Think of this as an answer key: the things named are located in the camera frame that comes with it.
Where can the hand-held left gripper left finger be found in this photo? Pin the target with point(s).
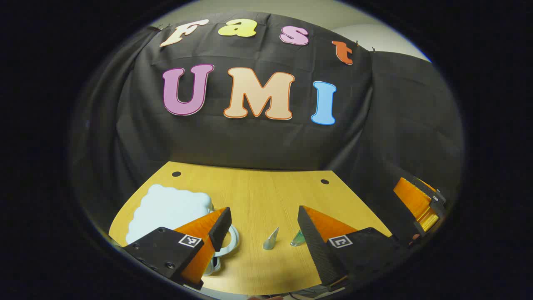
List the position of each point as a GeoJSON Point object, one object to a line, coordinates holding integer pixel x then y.
{"type": "Point", "coordinates": [220, 229]}

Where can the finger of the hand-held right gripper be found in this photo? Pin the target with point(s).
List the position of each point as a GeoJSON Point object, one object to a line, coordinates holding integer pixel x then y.
{"type": "Point", "coordinates": [433, 198]}

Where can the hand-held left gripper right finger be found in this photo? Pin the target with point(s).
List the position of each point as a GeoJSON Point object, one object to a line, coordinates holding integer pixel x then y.
{"type": "Point", "coordinates": [310, 241]}

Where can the teal skin care bottle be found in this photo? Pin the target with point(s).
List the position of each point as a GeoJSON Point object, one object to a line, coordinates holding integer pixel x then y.
{"type": "Point", "coordinates": [296, 240]}

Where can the white skin care tube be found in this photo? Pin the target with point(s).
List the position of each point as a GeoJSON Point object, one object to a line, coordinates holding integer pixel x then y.
{"type": "Point", "coordinates": [271, 241]}

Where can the pale blue suitcase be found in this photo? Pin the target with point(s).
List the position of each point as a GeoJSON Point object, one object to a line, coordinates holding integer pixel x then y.
{"type": "Point", "coordinates": [166, 208]}

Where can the black backdrop cloth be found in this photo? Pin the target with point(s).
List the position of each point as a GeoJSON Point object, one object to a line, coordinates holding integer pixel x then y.
{"type": "Point", "coordinates": [250, 141]}

